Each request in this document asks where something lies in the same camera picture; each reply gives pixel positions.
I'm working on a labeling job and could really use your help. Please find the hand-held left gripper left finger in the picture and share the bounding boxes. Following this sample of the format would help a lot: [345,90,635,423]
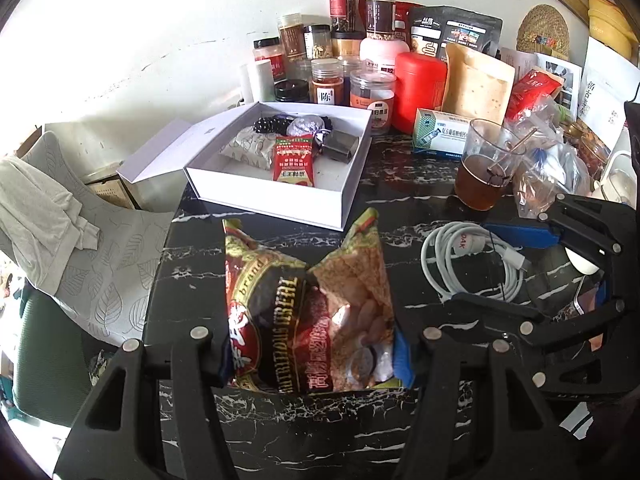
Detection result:
[52,327,238,480]

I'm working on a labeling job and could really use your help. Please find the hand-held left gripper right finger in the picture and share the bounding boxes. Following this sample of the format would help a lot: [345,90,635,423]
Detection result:
[392,324,576,480]

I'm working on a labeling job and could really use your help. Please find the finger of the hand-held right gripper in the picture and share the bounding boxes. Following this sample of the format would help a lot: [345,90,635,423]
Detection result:
[452,290,640,386]
[484,192,640,268]

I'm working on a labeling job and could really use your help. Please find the white charging cable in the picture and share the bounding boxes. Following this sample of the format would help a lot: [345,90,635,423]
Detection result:
[420,221,531,306]

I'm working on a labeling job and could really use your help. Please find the brown cereal bag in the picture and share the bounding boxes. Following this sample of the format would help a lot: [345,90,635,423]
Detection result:
[221,207,408,396]

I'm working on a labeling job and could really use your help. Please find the white cardboard box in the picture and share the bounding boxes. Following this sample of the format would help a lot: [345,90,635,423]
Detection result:
[117,101,375,233]

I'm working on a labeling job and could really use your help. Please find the small grey box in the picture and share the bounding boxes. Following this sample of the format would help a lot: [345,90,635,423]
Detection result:
[320,130,360,163]

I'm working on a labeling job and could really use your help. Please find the white bread packet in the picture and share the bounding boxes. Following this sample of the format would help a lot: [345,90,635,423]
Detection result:
[218,127,278,170]

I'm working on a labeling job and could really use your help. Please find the red snack packet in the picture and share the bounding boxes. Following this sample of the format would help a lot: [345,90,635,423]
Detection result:
[271,134,318,188]

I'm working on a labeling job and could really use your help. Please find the purple embroidered sachet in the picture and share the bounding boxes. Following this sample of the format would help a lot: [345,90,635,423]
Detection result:
[286,115,326,138]

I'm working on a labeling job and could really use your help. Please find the black polka-dot cloth bow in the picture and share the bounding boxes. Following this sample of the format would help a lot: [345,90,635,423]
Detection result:
[252,116,293,135]

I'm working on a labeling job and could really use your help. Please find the glass of brown drink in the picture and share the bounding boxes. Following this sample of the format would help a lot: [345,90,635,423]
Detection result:
[454,119,526,212]

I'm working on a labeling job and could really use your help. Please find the white round object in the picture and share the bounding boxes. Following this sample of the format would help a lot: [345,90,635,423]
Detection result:
[564,247,603,277]

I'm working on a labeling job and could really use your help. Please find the clear plastic bag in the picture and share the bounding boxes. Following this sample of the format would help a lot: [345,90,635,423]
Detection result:
[512,105,596,221]

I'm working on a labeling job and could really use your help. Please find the metal stirrer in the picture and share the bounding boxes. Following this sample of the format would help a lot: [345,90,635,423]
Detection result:
[487,127,538,181]

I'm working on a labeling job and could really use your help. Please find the grey leaf-pattern chair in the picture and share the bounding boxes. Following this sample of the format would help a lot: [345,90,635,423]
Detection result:
[20,131,176,348]

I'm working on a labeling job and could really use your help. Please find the green and white medicine box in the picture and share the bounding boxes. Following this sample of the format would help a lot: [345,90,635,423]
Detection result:
[412,107,476,161]

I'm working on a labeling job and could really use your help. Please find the red snack bag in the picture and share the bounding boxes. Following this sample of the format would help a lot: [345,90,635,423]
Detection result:
[505,69,563,121]

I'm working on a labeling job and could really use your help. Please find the tan paper pouch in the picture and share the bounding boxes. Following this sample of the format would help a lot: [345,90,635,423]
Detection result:
[440,42,516,123]

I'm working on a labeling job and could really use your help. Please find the green chair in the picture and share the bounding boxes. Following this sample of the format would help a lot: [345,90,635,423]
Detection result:
[12,290,121,428]

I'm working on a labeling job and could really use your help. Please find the white printed card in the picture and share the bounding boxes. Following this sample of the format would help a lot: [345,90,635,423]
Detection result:
[535,52,583,106]

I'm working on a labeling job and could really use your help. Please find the red plastic canister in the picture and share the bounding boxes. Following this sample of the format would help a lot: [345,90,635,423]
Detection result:
[392,51,448,135]

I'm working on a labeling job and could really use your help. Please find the clear jar with orange label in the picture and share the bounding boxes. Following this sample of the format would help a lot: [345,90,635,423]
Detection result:
[349,69,398,136]

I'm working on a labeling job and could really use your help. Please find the beige perforated panel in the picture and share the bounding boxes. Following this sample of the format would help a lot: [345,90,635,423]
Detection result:
[82,160,138,211]

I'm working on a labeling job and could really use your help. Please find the round woven mat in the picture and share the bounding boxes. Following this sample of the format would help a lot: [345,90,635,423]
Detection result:
[516,4,571,61]

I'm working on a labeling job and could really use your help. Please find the black printed pouch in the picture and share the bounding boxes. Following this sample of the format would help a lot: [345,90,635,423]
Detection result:
[409,5,503,61]

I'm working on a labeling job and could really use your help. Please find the pink plastic jar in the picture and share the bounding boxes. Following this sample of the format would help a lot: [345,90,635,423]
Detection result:
[359,35,412,78]

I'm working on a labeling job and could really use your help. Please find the yellow fabric hat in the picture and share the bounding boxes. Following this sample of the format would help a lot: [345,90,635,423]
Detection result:
[587,0,640,58]

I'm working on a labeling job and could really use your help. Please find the grey garment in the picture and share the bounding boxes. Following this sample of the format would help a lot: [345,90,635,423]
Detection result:
[0,156,103,295]

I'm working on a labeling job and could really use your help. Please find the orange powder jar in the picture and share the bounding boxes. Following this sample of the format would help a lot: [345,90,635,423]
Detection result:
[311,58,346,107]

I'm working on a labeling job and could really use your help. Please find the red foil pouch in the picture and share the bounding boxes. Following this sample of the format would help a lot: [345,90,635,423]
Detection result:
[392,1,418,33]

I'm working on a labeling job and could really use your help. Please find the black-lid jar of yellow powder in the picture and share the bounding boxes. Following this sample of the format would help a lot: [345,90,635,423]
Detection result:
[331,31,366,61]

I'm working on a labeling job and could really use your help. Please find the tall jar with maroon label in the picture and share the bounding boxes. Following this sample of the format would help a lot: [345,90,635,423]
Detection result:
[365,0,397,41]

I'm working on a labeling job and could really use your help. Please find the dark jar with black lid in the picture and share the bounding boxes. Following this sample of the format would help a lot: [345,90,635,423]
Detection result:
[273,80,311,103]

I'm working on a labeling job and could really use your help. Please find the white cylinder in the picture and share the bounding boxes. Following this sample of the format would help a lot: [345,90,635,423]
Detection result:
[237,62,256,101]
[252,59,275,103]

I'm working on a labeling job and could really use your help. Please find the black-lid jar of dried slices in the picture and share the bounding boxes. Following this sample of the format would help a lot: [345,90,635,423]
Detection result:
[303,24,332,61]

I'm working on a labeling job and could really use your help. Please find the tall jar with red label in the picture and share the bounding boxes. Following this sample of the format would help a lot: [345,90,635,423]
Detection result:
[328,0,358,35]

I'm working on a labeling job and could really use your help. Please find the brown powder jar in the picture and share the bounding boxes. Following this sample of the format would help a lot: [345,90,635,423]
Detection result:
[276,12,306,61]

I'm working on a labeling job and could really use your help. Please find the red-label spice jar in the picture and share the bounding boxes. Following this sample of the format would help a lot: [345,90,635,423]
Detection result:
[252,36,287,86]

